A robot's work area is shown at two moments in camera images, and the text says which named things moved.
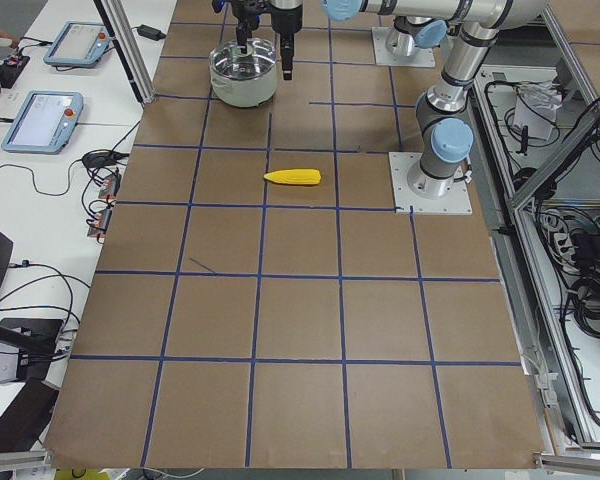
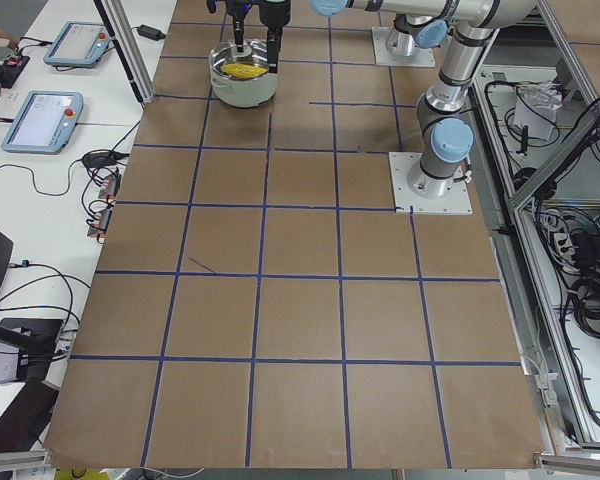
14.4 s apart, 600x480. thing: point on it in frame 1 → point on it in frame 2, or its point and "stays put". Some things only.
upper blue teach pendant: (79, 44) stays put
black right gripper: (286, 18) → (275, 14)
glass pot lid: (227, 59) stays put
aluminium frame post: (124, 39) stays put
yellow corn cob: (295, 176) → (243, 70)
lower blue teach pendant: (45, 122) stays put
